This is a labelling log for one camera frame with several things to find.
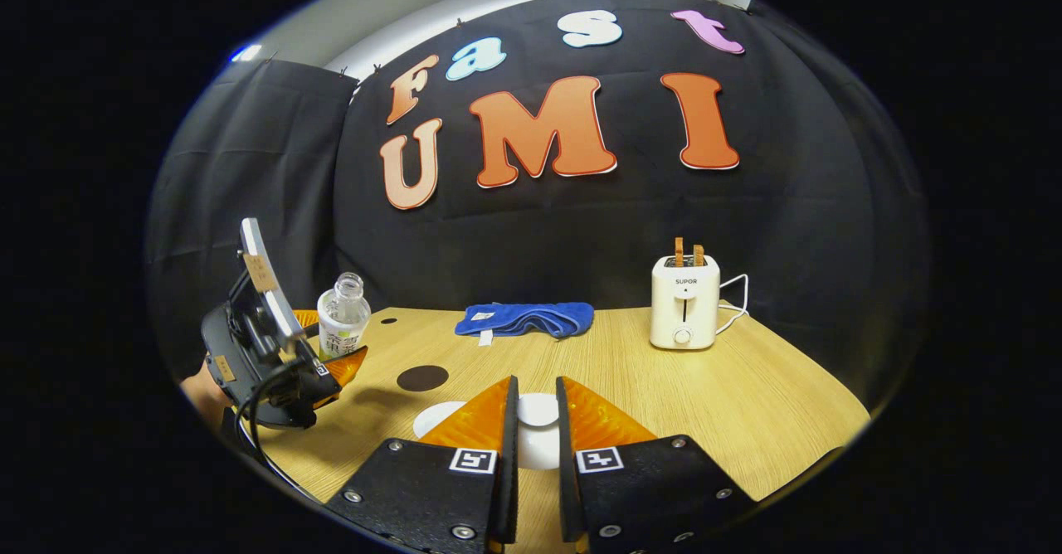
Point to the white toaster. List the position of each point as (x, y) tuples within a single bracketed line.
[(684, 305)]

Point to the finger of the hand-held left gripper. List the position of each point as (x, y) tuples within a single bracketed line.
[(340, 371), (307, 318)]

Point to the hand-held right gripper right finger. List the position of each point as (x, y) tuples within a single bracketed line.
[(567, 471)]

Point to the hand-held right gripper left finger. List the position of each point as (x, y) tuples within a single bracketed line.
[(508, 471)]

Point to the blue towel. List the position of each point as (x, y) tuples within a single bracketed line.
[(531, 318)]

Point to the clear plastic water bottle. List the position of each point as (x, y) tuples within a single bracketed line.
[(343, 322)]

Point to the white teacup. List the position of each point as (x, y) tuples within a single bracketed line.
[(436, 420)]

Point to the black backdrop cloth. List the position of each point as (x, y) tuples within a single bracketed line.
[(581, 230)]

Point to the round dark coaster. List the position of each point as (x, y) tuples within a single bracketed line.
[(422, 378)]

